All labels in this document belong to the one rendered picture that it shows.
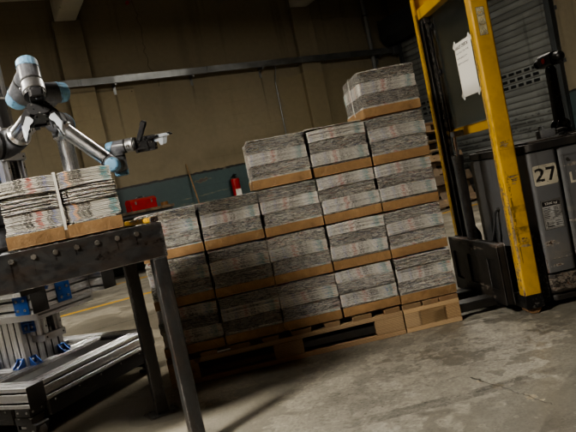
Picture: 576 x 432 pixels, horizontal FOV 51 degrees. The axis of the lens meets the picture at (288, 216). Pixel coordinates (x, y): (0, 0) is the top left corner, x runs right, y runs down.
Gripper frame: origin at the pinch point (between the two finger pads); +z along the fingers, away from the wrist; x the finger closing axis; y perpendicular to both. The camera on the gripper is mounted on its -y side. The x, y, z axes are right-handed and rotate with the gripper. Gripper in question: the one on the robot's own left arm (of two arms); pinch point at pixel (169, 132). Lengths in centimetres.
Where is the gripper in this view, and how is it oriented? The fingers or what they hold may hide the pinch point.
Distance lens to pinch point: 337.1
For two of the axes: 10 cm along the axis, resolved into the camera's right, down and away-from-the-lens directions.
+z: 9.8, -2.0, 0.1
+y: 2.0, 9.6, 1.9
